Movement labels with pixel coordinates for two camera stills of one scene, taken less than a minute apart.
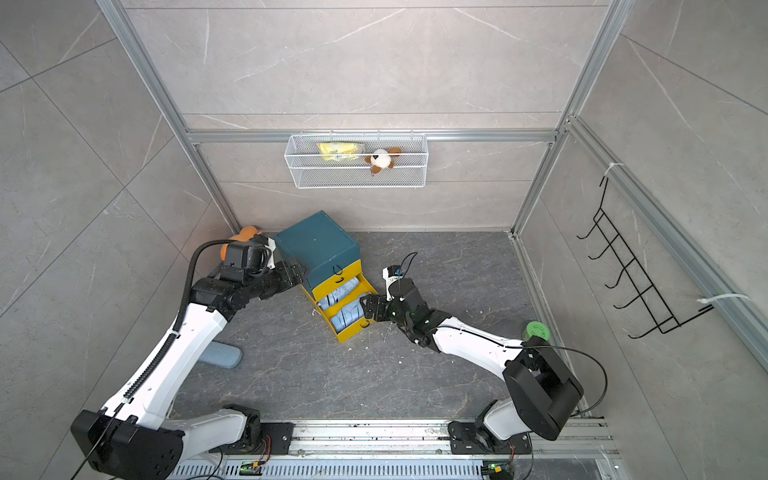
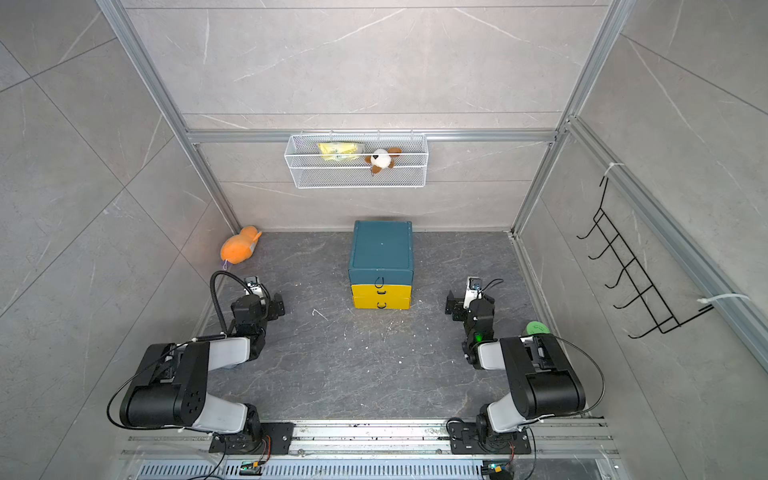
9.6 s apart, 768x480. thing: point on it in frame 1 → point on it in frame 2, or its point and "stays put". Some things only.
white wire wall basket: (356, 161) stays put
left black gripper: (286, 282) → (272, 312)
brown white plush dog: (381, 159) stays put
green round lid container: (537, 328) stays put
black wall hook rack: (632, 275) stays put
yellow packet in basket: (338, 151) stays put
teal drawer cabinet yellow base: (333, 274) → (382, 274)
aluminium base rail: (405, 450) stays put
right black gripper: (373, 301) → (458, 305)
